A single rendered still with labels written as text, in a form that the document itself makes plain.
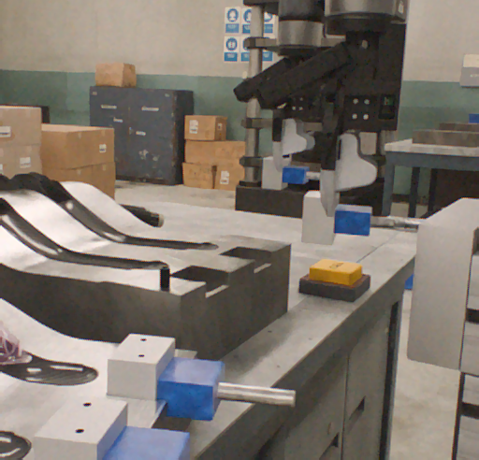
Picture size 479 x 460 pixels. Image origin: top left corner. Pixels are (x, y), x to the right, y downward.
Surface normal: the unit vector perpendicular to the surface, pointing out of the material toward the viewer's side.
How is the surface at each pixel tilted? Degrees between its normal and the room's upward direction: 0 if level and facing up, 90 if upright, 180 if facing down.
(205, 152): 87
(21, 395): 0
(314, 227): 90
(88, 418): 0
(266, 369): 0
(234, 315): 90
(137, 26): 90
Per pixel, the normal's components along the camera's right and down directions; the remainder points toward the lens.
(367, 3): 0.04, 0.20
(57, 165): -0.29, 0.22
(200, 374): 0.04, -0.98
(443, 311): -0.48, 0.15
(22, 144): 0.92, -0.01
